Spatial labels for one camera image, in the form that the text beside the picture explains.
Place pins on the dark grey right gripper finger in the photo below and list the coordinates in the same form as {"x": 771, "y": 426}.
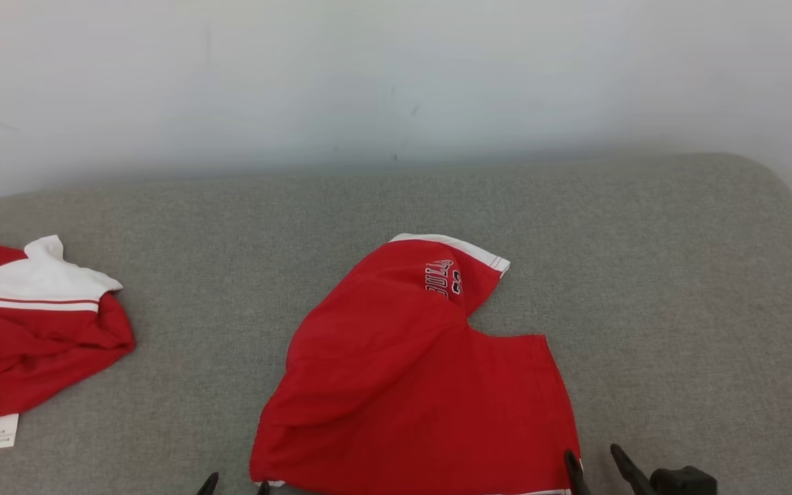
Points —
{"x": 633, "y": 478}
{"x": 577, "y": 480}

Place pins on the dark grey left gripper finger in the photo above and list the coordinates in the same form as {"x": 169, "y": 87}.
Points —
{"x": 265, "y": 489}
{"x": 209, "y": 485}

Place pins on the red shirt white sleeves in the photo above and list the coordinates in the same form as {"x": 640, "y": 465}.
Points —
{"x": 31, "y": 344}

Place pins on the grey fabric sofa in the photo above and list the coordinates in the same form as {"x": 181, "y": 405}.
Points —
{"x": 231, "y": 275}

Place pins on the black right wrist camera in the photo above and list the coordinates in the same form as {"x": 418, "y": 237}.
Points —
{"x": 685, "y": 481}

